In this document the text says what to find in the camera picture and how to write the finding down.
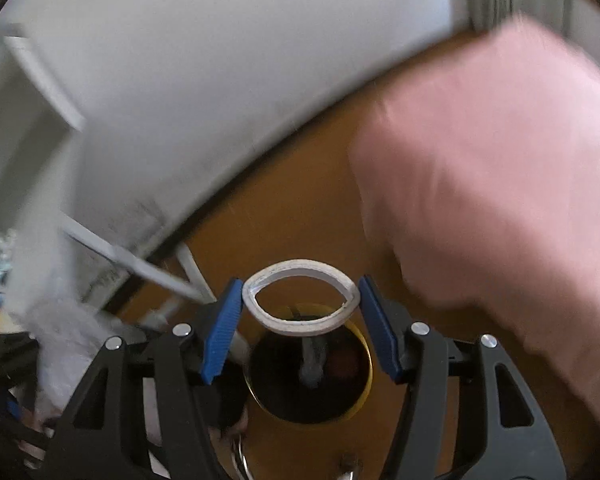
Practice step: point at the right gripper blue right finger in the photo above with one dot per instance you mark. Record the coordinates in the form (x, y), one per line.
(382, 335)

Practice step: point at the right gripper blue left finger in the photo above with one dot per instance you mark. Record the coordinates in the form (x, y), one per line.
(216, 329)

